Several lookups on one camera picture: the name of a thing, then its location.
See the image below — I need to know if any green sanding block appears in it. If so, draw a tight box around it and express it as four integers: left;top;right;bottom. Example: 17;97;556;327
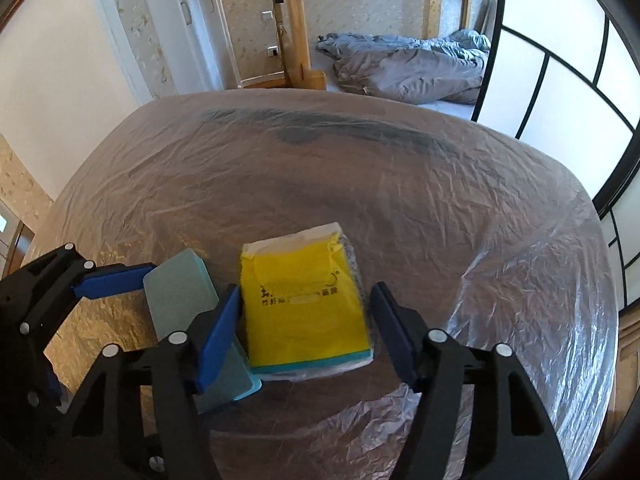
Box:
143;249;262;413

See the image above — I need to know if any yellow tissue pack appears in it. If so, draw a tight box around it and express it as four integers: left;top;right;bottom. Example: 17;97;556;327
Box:
240;222;374;382

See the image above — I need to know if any white door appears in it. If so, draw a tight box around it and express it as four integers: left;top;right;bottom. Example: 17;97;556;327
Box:
146;0;241;94

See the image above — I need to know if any grey rumpled duvet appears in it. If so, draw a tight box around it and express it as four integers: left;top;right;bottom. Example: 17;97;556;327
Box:
314;29;491;105

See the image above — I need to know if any black framed shoji screen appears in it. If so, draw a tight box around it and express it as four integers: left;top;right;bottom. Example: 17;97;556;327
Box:
473;0;639;310

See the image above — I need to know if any wooden bunk bed frame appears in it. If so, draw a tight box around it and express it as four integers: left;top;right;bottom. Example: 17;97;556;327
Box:
264;0;501;92

